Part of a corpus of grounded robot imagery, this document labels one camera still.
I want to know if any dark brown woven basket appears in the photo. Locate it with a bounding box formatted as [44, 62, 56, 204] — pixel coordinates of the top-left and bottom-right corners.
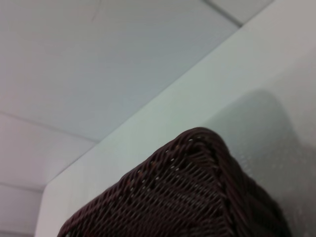
[57, 126, 294, 237]

